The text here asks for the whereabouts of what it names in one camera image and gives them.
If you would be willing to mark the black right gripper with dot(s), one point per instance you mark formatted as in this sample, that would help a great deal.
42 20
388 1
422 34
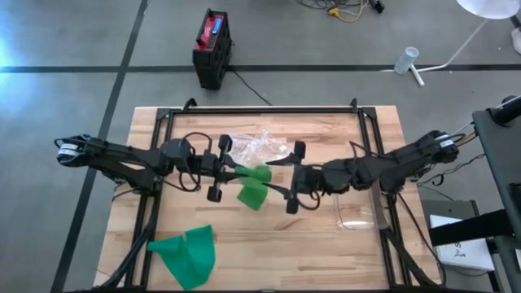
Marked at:
309 179

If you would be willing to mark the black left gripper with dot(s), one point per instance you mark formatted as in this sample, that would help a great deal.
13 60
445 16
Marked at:
213 163

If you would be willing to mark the light green elastic bandage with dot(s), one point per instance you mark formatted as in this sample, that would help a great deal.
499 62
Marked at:
253 195

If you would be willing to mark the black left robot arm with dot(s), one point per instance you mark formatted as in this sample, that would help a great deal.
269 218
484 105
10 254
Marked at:
122 152

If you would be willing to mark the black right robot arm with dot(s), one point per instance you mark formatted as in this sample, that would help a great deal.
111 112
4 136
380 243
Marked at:
407 156

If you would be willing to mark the dark green bandage piece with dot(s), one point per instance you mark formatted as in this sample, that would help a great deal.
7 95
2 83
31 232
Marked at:
191 256

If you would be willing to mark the clear crumpled plastic bag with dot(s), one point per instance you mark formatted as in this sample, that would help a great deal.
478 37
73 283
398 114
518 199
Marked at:
260 146

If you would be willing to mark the clear plastic container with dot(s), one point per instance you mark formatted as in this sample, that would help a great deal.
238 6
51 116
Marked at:
354 219

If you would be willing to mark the red and black box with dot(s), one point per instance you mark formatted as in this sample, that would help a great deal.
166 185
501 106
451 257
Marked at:
211 53

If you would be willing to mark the grey flat box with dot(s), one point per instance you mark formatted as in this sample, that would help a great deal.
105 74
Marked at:
447 207

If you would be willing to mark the white box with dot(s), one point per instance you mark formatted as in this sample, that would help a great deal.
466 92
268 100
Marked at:
460 252

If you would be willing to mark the black plug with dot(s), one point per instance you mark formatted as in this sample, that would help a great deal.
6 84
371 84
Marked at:
376 5

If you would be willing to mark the grey desk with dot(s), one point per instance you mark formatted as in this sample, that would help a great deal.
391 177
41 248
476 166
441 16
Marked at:
496 163

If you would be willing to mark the white floor stand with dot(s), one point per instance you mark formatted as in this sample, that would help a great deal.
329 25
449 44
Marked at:
488 6

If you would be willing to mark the black aluminium rig frame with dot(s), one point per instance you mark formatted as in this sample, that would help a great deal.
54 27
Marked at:
264 110

